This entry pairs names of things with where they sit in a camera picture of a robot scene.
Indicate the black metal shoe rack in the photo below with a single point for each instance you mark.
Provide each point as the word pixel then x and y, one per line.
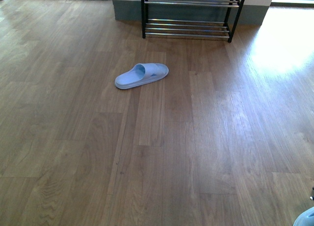
pixel 194 19

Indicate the light blue slipper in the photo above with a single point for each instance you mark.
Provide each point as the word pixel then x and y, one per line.
pixel 141 74
pixel 305 219

